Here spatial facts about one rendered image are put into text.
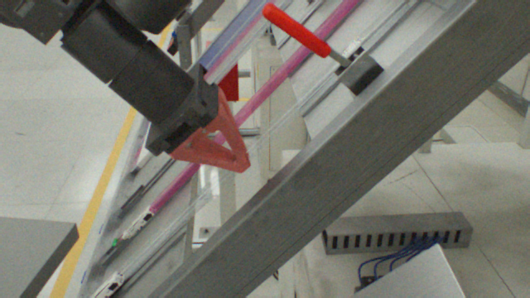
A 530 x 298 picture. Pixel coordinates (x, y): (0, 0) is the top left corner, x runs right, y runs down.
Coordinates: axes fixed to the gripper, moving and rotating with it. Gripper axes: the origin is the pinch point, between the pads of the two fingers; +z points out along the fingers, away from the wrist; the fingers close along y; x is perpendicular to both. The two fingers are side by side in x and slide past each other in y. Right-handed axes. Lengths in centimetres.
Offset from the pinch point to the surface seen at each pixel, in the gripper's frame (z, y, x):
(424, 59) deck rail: -1.6, -10.0, -18.9
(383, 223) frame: 38.2, 22.3, -0.2
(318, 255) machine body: 33.6, 20.1, 11.5
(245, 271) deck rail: 3.8, -10.3, 3.7
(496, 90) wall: 191, 231, -68
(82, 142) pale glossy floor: 20, 186, 124
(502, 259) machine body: 55, 16, -12
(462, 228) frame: 47, 20, -10
